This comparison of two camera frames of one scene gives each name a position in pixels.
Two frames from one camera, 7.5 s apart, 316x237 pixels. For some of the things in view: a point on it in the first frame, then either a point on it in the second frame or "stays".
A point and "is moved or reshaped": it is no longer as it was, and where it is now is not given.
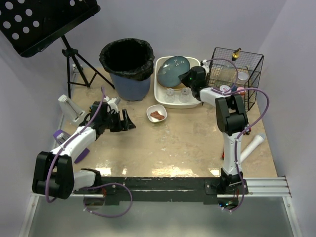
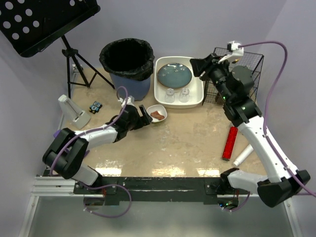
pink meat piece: (156, 114) stays
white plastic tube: (247, 151) stays
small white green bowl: (156, 113) stays
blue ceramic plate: (169, 71) is moved or reshaped
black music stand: (29, 25) stays
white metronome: (71, 110) stays
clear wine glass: (170, 97) stays
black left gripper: (122, 120) → (140, 118)
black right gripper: (185, 79) → (207, 70)
